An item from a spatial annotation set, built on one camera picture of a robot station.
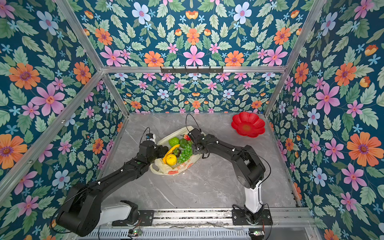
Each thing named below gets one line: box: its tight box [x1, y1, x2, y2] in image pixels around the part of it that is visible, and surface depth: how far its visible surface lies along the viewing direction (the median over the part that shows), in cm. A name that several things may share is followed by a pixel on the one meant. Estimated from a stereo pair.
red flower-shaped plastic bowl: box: [231, 112, 265, 138], surface depth 114 cm
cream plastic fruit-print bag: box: [157, 125, 193, 148], surface depth 92 cm
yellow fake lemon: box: [166, 153, 177, 166], surface depth 91 cm
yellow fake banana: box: [162, 144, 180, 166], surface depth 92 cm
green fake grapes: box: [177, 138, 194, 164], surface depth 95 cm
